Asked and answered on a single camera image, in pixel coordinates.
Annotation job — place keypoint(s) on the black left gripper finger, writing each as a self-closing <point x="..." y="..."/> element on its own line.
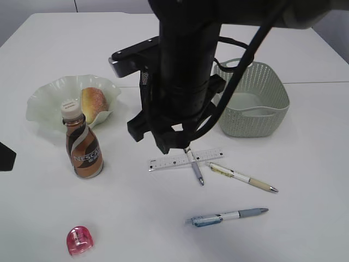
<point x="7" y="158"/>

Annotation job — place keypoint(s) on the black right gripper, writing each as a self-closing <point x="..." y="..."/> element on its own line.
<point x="179" y="89"/>

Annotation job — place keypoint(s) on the brown Nescafe coffee bottle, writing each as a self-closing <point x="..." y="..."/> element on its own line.
<point x="81" y="143"/>

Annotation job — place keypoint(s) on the sugared bread loaf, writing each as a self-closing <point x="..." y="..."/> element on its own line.
<point x="93" y="102"/>

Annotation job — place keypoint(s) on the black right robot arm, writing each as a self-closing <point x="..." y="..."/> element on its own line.
<point x="265" y="15"/>

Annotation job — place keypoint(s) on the black mesh pen holder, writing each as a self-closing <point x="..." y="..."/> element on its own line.
<point x="144" y="88"/>

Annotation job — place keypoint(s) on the grey and white pen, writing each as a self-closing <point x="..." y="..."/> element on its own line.
<point x="194" y="165"/>

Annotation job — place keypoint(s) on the pale green wavy glass plate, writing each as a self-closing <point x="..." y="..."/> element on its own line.
<point x="44" y="105"/>

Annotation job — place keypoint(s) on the grey-green plastic woven basket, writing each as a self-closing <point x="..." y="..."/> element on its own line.
<point x="258" y="105"/>

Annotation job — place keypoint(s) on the beige and white pen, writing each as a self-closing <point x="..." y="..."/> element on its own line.
<point x="238" y="176"/>

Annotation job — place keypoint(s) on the pink pencil sharpener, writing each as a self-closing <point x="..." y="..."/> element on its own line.
<point x="79" y="240"/>

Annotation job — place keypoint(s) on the blue and white pen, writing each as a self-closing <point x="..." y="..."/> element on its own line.
<point x="206" y="220"/>

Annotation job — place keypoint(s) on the clear plastic ruler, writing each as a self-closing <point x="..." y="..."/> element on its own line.
<point x="184" y="159"/>

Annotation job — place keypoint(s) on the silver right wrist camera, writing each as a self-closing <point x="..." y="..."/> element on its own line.
<point x="143" y="56"/>

